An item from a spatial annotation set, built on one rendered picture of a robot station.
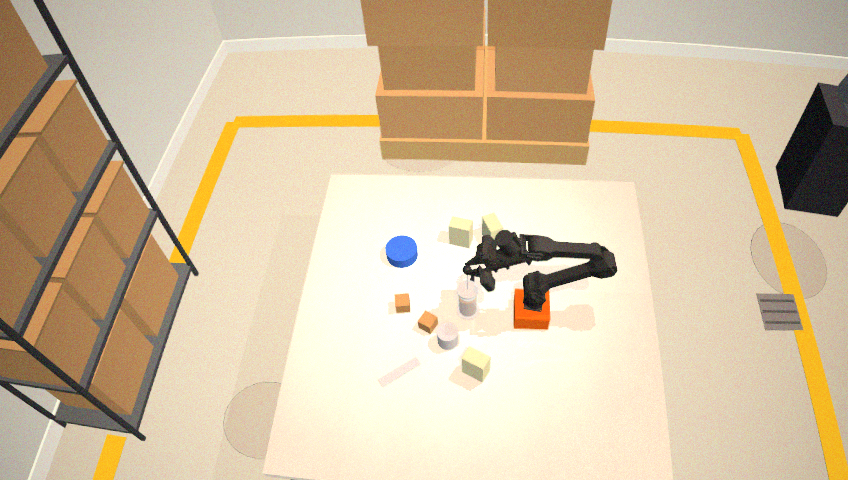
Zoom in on blue short cylinder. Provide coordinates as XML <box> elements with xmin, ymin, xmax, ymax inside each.
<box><xmin>385</xmin><ymin>235</ymin><xmax>418</xmax><ymax>268</ymax></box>

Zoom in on pale pink flat bar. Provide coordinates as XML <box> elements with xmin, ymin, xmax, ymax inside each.
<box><xmin>379</xmin><ymin>357</ymin><xmax>421</xmax><ymax>387</ymax></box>

